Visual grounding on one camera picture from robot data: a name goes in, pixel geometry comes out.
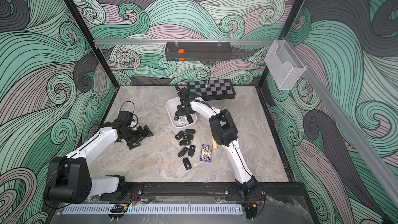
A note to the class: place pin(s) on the black VW car key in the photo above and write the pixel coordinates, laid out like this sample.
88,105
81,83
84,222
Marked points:
191,150

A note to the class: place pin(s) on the cream foam roller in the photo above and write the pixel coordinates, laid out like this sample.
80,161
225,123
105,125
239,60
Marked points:
214,144

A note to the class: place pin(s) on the black flip car key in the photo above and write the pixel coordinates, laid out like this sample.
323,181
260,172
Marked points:
183,152

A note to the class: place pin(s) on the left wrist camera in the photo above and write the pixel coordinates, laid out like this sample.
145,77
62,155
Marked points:
125,117

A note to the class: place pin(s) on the black wall tray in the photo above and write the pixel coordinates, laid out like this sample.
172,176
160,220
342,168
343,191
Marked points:
203,52

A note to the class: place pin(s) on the clear acrylic wall holder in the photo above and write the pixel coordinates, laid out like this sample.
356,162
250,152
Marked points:
284,64

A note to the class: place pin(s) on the white perforated cable duct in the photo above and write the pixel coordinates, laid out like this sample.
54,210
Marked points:
157,209

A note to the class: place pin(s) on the aluminium wall rail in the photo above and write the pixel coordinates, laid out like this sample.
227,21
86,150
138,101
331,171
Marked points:
141,41

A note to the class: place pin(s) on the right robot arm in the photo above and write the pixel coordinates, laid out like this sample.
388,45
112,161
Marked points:
224,132

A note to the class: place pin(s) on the black chrome slim car key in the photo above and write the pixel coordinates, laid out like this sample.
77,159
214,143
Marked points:
176,117

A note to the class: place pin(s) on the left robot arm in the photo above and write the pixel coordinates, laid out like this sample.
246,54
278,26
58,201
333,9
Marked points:
69,178

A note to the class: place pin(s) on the black car key lowest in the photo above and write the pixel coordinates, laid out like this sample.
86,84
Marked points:
186,163

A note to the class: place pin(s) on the white storage box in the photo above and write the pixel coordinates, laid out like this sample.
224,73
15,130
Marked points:
178,121

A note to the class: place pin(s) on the blue playing cards box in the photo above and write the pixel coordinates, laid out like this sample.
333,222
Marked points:
206,153

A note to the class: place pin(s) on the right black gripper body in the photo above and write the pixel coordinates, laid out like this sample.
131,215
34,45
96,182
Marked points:
182,110

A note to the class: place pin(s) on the black grey chessboard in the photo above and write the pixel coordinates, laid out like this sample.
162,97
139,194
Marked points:
219,89

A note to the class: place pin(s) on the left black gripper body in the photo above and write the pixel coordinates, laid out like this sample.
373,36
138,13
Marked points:
135,135

